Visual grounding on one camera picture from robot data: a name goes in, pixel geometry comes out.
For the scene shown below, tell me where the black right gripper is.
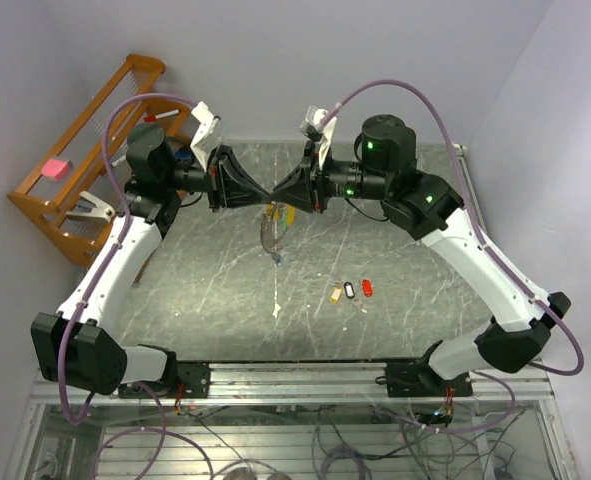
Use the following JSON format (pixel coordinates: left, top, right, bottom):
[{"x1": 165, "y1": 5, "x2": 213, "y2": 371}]
[{"x1": 271, "y1": 141, "x2": 392, "y2": 214}]

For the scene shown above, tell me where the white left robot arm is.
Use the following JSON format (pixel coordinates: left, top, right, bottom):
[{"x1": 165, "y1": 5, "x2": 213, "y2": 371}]
[{"x1": 31, "y1": 123, "x2": 269, "y2": 397}]

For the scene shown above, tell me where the bare metal key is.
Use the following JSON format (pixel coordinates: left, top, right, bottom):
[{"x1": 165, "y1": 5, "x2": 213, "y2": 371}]
[{"x1": 352, "y1": 298, "x2": 367, "y2": 314}]

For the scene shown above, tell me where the blue stapler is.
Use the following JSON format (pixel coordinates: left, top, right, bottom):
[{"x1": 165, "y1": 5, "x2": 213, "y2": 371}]
[{"x1": 175, "y1": 152, "x2": 193, "y2": 165}]

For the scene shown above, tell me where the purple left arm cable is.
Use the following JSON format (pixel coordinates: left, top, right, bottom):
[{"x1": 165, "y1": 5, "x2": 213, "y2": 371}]
[{"x1": 54, "y1": 92, "x2": 216, "y2": 480}]

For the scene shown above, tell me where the yellow key tag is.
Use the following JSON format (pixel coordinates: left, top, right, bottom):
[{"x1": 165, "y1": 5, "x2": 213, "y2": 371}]
[{"x1": 329, "y1": 283, "x2": 344, "y2": 304}]

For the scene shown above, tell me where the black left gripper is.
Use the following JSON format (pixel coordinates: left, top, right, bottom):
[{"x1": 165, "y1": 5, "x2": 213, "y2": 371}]
[{"x1": 163, "y1": 144, "x2": 272, "y2": 213}]

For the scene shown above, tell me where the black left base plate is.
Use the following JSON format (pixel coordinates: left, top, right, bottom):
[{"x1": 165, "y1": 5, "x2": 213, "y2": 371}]
[{"x1": 177, "y1": 361, "x2": 211, "y2": 399}]

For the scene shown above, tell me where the white binder clip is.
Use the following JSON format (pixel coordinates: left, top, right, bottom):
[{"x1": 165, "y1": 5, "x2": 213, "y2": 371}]
[{"x1": 65, "y1": 191, "x2": 115, "y2": 224}]

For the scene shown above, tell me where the red key tag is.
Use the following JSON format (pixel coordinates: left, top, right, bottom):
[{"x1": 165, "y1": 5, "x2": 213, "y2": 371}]
[{"x1": 361, "y1": 279, "x2": 374, "y2": 298}]

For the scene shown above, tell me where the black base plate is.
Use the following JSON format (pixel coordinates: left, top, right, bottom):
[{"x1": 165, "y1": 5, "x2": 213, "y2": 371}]
[
  {"x1": 375, "y1": 359, "x2": 473, "y2": 398},
  {"x1": 177, "y1": 361, "x2": 211, "y2": 399}
]

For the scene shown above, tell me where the wooden tiered rack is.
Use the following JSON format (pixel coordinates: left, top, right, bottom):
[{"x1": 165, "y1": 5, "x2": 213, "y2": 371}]
[{"x1": 8, "y1": 54, "x2": 166, "y2": 268}]

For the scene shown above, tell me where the aluminium mounting rail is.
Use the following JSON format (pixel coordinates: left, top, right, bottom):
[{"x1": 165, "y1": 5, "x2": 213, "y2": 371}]
[{"x1": 26, "y1": 361, "x2": 556, "y2": 404}]

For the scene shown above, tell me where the yellow handled chain keyring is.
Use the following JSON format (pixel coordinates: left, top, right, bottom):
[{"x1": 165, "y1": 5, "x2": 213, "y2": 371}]
[{"x1": 259, "y1": 202, "x2": 285, "y2": 254}]

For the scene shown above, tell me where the white marker pen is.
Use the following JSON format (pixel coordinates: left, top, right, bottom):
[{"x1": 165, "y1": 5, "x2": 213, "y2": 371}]
[{"x1": 111, "y1": 155, "x2": 126, "y2": 168}]

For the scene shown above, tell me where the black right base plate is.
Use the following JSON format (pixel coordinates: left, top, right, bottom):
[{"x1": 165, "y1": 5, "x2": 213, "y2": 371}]
[{"x1": 375, "y1": 359, "x2": 473, "y2": 398}]

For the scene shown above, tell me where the orange key tag with key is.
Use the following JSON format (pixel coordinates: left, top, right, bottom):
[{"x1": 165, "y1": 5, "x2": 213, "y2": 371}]
[{"x1": 272, "y1": 204, "x2": 296, "y2": 228}]

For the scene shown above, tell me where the black key tag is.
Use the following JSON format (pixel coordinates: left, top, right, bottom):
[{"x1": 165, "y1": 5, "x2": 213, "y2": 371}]
[{"x1": 343, "y1": 282, "x2": 356, "y2": 300}]

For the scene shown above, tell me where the pink eraser block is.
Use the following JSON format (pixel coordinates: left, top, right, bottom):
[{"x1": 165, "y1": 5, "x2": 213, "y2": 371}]
[{"x1": 40, "y1": 157, "x2": 73, "y2": 181}]

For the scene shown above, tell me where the red capped marker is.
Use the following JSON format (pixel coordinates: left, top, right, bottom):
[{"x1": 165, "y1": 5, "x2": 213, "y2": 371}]
[{"x1": 144, "y1": 109, "x2": 180, "y2": 123}]

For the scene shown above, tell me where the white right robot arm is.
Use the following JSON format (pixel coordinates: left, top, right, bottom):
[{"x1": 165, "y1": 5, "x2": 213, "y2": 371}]
[{"x1": 272, "y1": 115, "x2": 571, "y2": 396}]

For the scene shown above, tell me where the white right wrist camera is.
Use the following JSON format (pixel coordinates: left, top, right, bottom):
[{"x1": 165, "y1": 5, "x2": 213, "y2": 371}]
[{"x1": 300, "y1": 105, "x2": 337, "y2": 170}]

